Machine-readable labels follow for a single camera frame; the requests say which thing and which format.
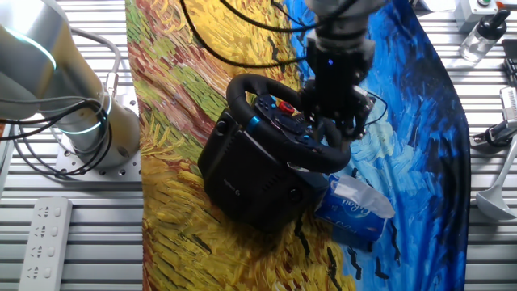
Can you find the blue tissue pack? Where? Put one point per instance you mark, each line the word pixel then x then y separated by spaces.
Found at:
pixel 351 220

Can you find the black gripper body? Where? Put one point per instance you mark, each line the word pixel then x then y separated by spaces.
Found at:
pixel 337 81

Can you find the black keyboard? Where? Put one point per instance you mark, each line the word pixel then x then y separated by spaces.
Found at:
pixel 512 72

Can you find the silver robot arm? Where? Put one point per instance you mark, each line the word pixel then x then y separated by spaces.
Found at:
pixel 24 60

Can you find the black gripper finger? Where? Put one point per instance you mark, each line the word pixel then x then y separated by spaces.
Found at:
pixel 350 131
pixel 319 127

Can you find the white power strip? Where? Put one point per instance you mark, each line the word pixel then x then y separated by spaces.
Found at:
pixel 44 242

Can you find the painted wheatfield cloth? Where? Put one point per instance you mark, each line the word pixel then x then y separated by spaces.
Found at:
pixel 404 182

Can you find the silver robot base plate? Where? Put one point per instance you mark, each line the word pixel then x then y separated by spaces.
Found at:
pixel 121 174

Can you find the white button box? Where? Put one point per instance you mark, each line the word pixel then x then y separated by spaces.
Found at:
pixel 470 14

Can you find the clear spray bottle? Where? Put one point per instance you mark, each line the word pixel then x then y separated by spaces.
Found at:
pixel 478 42

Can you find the black steering wheel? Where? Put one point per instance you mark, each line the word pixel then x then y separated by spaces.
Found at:
pixel 242 93

